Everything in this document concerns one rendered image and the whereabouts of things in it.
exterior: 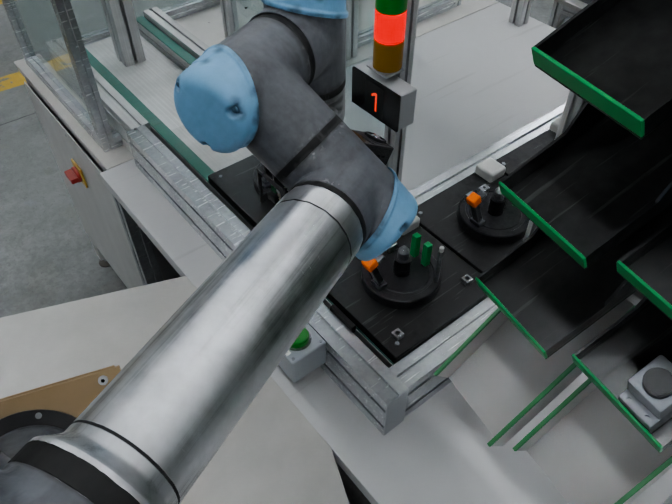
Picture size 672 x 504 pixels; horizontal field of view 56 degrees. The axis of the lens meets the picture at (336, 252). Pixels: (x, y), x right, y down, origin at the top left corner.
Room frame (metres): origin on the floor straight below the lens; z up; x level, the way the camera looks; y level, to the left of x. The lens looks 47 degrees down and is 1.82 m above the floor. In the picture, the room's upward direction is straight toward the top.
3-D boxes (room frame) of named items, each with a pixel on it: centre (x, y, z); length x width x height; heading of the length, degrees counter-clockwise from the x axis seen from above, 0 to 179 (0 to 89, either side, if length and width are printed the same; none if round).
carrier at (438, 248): (0.73, -0.12, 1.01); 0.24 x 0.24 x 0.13; 39
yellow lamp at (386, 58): (0.95, -0.09, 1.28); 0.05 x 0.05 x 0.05
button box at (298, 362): (0.66, 0.11, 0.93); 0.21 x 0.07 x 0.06; 39
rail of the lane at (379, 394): (0.85, 0.18, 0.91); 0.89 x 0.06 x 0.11; 39
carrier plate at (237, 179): (1.00, 0.10, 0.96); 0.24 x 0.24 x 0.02; 39
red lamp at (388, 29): (0.95, -0.09, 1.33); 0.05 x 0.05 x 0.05
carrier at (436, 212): (0.89, -0.31, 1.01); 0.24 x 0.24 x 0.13; 39
